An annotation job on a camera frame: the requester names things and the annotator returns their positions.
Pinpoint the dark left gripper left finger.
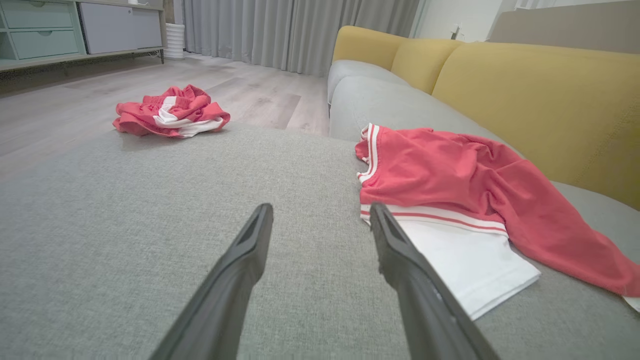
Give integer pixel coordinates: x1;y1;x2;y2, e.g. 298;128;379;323
150;202;275;360

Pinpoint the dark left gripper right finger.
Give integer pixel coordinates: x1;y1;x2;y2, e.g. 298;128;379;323
369;202;501;360

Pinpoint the red basketball jersey white hem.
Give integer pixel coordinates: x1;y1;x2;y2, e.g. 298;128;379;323
354;122;640;321

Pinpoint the red basketball shorts white trim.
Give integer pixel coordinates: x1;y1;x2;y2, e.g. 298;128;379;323
112;84;232;139

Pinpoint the large grey sofa chaise seat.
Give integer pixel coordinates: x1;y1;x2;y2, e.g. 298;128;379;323
0;75;640;360

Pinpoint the yellow sofa back cushion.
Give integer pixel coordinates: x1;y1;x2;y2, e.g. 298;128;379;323
332;25;407;72
390;38;464;96
432;42;640;211

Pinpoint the small grey sofa seat cushion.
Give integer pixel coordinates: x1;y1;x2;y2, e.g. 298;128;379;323
327;59;416;107

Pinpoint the white ribbed bin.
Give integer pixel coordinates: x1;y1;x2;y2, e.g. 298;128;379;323
164;22;186;61

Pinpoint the grey curtain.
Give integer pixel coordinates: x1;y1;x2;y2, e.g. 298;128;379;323
181;0;422;79

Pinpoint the grey green low cabinet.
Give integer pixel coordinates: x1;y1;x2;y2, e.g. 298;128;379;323
0;0;167;72

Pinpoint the grey cabinet door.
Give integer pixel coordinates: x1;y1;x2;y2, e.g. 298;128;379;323
79;2;164;55

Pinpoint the green cabinet drawer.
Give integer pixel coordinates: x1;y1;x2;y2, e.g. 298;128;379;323
9;29;81;61
0;0;76;30

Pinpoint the beige grey panel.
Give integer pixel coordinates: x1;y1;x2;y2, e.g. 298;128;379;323
487;4;640;54

